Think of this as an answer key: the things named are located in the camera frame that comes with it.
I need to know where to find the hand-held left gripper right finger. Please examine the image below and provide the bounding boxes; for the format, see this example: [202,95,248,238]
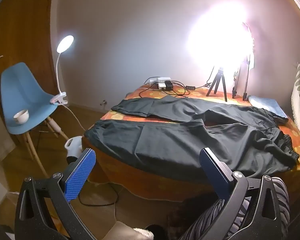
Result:
[199,147,290,240]

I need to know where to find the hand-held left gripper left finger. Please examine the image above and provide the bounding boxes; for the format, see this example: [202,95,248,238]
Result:
[14,148,97,240]

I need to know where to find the blue plastic chair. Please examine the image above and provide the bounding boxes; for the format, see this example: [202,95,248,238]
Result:
[0,62,69,178]

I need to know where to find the small black tripod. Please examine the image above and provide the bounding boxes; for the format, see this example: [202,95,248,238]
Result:
[206,67,228,102]

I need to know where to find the white clip-on desk lamp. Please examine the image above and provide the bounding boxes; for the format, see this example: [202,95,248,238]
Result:
[49,35,75,105]

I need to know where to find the black pants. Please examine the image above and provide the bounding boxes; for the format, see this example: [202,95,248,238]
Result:
[84,95,300,180]

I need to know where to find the white plastic garment steamer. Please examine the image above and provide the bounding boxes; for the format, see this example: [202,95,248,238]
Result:
[64,135,83,164]

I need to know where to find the black floor cable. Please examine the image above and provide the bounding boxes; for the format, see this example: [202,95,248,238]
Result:
[79,180,120,207]

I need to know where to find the beige fluffy slipper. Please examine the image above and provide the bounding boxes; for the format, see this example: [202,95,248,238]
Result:
[107,221,155,240]

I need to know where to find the brown wooden door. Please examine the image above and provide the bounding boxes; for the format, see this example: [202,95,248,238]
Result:
[0,0,63,155]

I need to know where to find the person's striped trouser leg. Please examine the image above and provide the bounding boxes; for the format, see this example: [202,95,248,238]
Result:
[180,177,290,240]

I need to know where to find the white cup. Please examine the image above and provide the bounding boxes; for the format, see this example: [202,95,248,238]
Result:
[13,109,30,125]

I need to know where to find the bright ring light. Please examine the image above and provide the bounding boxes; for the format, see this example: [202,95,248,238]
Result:
[186,7,255,68]

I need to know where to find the orange floral bed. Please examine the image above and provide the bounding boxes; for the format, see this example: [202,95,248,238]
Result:
[82,84,300,203]

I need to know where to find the white power strip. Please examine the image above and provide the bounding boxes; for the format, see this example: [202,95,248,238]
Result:
[146,77,172,84]

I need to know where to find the white lamp cable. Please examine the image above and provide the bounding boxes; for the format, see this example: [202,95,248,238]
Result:
[61,102,90,130]

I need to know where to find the folded blue towel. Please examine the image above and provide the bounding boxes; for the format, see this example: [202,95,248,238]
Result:
[247,95,289,124]

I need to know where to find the black light stand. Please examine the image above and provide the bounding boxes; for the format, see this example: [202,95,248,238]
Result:
[242,55,250,101]

